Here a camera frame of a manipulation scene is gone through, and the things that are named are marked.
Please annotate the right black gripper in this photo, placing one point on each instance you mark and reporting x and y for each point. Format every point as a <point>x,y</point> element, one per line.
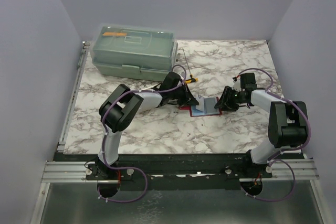
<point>224,101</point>

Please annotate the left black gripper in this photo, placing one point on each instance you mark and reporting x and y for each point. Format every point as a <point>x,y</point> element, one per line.
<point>188,99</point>

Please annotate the silver diamond VIP card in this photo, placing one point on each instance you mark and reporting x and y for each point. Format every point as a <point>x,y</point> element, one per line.
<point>199,104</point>

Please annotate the red leather card holder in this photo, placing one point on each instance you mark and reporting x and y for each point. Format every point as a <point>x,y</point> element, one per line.
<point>206,108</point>

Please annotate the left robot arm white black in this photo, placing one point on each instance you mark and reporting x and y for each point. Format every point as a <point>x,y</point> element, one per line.
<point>120,108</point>

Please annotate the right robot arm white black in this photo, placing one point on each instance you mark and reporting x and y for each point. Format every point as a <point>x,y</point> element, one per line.
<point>288,124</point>

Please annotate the white rectangular plastic tray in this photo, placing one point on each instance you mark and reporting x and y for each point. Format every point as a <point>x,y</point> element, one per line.
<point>151,87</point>

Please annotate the green plastic toolbox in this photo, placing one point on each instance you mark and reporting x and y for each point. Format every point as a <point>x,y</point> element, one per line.
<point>143,54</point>

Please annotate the orange tool inside toolbox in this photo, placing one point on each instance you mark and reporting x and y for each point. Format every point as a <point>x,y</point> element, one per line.
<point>114,34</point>

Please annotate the yellow black T-handle hex key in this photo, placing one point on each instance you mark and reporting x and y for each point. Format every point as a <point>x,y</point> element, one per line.
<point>191,78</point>

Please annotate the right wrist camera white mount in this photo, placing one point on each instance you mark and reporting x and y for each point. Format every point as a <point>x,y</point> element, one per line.
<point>237,85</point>

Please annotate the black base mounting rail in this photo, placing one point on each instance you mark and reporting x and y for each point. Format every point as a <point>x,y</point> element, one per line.
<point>163,171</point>

